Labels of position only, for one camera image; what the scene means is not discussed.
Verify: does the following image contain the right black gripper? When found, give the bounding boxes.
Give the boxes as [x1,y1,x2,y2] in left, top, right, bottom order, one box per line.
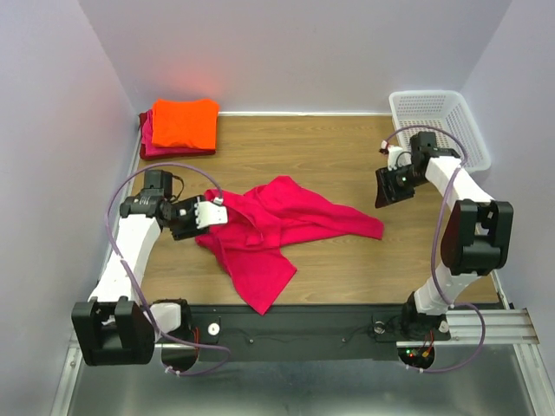
[373,163,428,208]

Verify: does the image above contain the crimson t shirt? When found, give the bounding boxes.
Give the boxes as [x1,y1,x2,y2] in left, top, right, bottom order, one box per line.
[195,176,384,315]

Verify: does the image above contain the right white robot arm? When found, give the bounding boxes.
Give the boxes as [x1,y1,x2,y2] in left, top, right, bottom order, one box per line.
[375,125,514,338]

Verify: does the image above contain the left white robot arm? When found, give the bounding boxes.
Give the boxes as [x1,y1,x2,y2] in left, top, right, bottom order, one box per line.
[71,170,228,366]

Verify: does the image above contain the folded dark red t shirt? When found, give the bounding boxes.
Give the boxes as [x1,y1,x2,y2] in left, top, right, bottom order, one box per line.
[137,111,217,164]

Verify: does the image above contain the folded pink t shirt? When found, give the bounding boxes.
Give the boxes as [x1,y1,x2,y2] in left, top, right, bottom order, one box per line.
[139,107,209,159]

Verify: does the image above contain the folded orange t shirt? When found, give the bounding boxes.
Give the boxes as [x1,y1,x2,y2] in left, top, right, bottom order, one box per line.
[152,99,219,151]

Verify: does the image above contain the white plastic basket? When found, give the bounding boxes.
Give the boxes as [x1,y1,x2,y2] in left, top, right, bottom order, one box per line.
[388,90,491,172]

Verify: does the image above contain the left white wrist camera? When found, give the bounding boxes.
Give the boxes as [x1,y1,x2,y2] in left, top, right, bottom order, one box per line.
[194,200,228,230]

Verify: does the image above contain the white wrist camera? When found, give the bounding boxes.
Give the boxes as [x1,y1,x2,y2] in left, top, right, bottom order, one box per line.
[380,140,411,171]
[194,200,228,230]

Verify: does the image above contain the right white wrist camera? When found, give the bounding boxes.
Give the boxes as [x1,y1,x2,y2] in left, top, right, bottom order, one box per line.
[380,140,411,171]

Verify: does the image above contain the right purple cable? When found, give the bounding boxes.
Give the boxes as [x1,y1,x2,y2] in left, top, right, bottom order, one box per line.
[383,125,487,374]

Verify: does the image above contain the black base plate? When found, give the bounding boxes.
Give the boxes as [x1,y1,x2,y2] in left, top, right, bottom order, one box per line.
[147,303,452,363]

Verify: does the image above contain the aluminium frame rail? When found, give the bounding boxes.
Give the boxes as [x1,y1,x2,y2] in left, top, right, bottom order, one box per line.
[52,306,554,415]

